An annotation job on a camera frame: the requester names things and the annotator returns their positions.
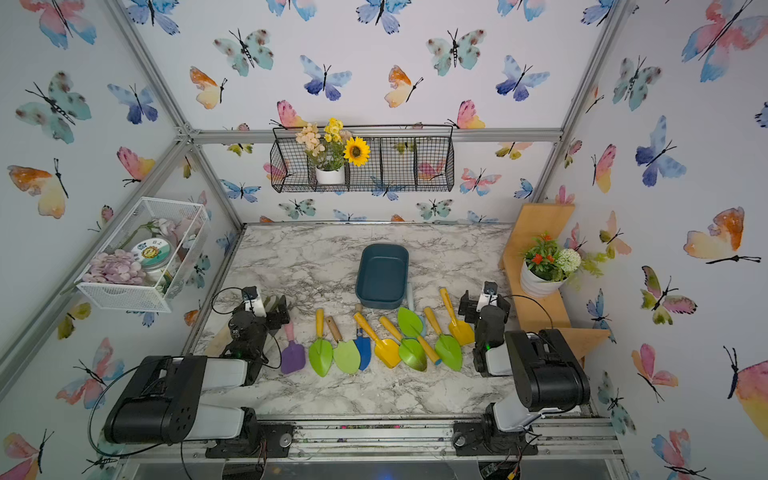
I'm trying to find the purple shovel pink handle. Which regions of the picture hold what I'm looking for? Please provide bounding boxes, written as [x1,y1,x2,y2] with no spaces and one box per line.
[280,322,306,375]

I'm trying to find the green leaf shovel yellow handle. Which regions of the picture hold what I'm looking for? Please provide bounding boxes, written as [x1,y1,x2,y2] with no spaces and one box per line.
[309,308,333,377]

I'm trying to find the green shovel wooden handle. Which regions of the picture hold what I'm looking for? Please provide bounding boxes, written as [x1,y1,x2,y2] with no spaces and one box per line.
[325,316,361,375]

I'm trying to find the yellow scoop shovel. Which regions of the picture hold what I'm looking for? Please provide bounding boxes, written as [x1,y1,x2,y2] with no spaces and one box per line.
[354,312,401,369]

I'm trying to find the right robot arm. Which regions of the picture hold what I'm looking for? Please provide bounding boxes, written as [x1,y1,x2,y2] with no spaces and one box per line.
[458,282,591,437]

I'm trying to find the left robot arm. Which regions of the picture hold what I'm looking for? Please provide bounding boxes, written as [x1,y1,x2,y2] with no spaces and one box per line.
[102,287,290,445]

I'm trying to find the dark teal storage box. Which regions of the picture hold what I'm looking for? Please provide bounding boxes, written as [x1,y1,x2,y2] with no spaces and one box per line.
[355,243,409,310]

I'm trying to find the wooden zigzag shelf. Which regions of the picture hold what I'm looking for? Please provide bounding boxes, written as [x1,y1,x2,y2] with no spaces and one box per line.
[499,203,609,362]

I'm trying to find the red flower plant white pot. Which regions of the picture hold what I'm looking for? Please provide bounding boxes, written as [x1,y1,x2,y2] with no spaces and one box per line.
[520,233,609,299]

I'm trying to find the round green tin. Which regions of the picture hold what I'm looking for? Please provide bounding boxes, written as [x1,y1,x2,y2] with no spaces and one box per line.
[131,237,172,270]

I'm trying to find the pink artificial flowers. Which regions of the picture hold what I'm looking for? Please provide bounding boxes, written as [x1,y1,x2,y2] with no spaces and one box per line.
[81,249,146,286]

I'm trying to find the sunflower bouquet white pot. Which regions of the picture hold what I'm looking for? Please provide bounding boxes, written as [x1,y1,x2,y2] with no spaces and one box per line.
[295,118,371,186]

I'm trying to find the green narrow shovel yellow handle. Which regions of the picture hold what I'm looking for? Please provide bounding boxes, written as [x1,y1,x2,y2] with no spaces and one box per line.
[424,307,463,372]

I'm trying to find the blue shovel wooden handle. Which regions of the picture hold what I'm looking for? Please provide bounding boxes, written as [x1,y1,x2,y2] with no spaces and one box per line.
[354,326,372,371]

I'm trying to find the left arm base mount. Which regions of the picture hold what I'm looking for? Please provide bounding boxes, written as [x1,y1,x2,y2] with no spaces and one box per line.
[205,418,295,460]

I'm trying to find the white wire mesh basket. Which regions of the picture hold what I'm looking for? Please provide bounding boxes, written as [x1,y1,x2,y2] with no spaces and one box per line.
[74,197,211,313]

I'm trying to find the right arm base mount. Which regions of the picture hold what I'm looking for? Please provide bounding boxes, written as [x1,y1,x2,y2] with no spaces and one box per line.
[451,421,538,457]

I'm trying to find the black wire wall basket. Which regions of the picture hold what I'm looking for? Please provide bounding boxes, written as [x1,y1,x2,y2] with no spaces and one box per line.
[265,124,455,199]

